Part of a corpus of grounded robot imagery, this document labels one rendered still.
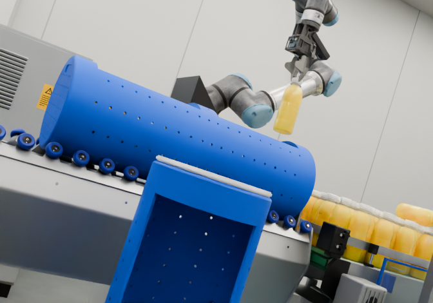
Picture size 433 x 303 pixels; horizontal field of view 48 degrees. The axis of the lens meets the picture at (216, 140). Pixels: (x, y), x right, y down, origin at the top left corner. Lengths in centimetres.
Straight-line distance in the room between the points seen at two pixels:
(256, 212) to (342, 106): 417
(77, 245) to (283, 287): 74
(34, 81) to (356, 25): 342
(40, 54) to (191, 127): 163
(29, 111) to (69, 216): 160
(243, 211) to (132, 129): 50
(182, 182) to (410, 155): 486
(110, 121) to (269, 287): 80
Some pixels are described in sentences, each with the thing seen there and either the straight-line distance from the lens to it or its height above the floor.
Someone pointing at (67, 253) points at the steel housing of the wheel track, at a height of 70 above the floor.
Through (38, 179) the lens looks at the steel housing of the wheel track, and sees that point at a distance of 136.
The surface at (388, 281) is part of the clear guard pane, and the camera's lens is 186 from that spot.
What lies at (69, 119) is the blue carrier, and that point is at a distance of 135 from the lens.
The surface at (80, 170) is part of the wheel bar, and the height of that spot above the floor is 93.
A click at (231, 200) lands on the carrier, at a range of 99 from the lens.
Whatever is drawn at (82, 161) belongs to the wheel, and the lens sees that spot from 138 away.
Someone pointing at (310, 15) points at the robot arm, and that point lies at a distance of 183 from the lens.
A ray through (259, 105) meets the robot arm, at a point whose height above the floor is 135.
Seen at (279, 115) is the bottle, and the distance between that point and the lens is 174.
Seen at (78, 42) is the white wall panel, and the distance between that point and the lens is 426.
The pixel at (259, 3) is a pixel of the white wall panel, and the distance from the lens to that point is 479.
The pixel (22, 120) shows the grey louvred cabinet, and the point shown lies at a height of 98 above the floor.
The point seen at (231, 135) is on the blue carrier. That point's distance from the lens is 154.
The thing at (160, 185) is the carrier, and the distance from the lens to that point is 103.
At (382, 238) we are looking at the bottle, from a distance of 192.
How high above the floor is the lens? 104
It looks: 4 degrees up
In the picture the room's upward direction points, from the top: 18 degrees clockwise
